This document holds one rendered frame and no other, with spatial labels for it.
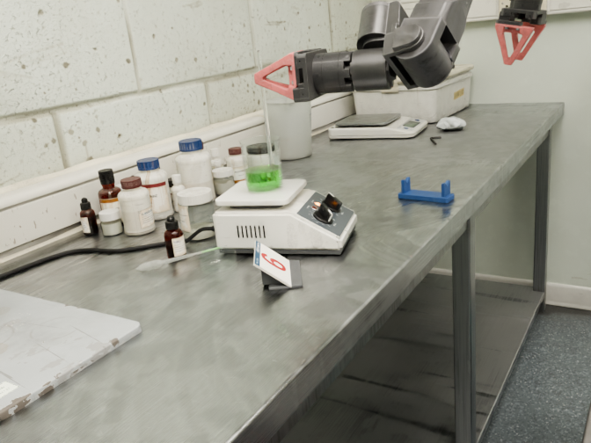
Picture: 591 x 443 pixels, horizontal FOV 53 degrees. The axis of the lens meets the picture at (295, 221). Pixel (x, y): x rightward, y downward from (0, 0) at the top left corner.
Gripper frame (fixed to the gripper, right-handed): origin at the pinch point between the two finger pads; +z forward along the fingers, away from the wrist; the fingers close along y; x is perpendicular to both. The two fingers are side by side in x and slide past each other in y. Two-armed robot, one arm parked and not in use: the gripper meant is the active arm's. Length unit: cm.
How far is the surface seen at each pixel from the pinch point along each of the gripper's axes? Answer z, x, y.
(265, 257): -4.0, 22.8, 15.0
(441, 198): -23.4, 25.0, -20.6
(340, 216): -10.3, 22.2, -1.3
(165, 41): 38, -7, -38
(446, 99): -15, 20, -110
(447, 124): -17, 24, -87
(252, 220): 0.9, 20.1, 7.2
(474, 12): -22, -5, -135
